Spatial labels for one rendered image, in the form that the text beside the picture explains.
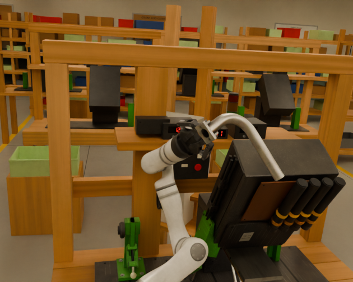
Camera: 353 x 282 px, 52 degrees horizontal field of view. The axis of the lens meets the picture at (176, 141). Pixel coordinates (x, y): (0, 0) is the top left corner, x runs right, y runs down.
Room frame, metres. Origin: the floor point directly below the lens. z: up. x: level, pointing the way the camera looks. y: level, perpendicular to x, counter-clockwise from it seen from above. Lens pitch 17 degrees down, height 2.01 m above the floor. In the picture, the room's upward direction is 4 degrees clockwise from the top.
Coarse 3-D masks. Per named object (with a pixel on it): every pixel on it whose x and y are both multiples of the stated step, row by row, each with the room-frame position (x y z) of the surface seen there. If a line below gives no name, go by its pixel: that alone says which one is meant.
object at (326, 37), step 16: (240, 32) 9.04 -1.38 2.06; (256, 32) 8.74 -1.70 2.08; (272, 32) 8.78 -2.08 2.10; (288, 32) 8.87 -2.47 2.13; (304, 32) 8.94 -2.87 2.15; (320, 32) 9.00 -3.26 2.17; (256, 48) 8.75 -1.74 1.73; (272, 48) 8.83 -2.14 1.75; (288, 48) 8.88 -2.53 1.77; (304, 48) 8.90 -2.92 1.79; (240, 80) 8.64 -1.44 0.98; (320, 80) 8.95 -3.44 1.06; (240, 96) 8.62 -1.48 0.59; (256, 96) 9.05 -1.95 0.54; (320, 96) 8.97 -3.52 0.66; (320, 112) 8.99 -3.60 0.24
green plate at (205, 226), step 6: (204, 210) 1.40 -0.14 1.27; (204, 216) 1.38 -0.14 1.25; (204, 222) 1.36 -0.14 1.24; (210, 222) 1.31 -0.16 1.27; (204, 228) 1.34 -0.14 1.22; (210, 228) 1.29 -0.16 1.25; (198, 234) 1.36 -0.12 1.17; (204, 234) 1.32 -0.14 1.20; (210, 234) 1.29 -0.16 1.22; (204, 240) 1.30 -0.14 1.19; (210, 240) 1.30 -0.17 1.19; (210, 246) 1.30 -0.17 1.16; (216, 246) 1.31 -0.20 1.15; (210, 252) 1.31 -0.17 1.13; (216, 252) 1.31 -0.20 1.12
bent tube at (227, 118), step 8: (216, 120) 0.93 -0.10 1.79; (224, 120) 0.94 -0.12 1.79; (232, 120) 0.96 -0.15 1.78; (240, 120) 0.97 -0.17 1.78; (200, 128) 0.90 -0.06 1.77; (208, 128) 0.89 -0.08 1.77; (216, 128) 0.91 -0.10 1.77; (248, 128) 0.97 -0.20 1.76; (208, 136) 0.90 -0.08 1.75; (248, 136) 0.98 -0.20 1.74; (256, 136) 0.97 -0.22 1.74; (256, 144) 0.96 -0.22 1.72; (264, 144) 0.97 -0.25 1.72; (264, 152) 0.95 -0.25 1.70; (264, 160) 0.95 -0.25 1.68; (272, 160) 0.95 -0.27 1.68; (272, 168) 0.94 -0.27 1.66; (272, 176) 0.94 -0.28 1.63; (280, 176) 0.93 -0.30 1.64
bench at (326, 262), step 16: (288, 240) 1.84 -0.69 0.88; (304, 240) 1.85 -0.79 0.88; (80, 256) 1.57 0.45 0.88; (96, 256) 1.57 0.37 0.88; (112, 256) 1.58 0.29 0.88; (144, 256) 1.60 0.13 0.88; (160, 256) 1.61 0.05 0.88; (320, 256) 1.70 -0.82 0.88; (336, 256) 1.71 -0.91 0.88; (64, 272) 1.43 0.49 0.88; (80, 272) 1.44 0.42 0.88; (336, 272) 1.56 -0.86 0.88; (352, 272) 1.57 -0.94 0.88
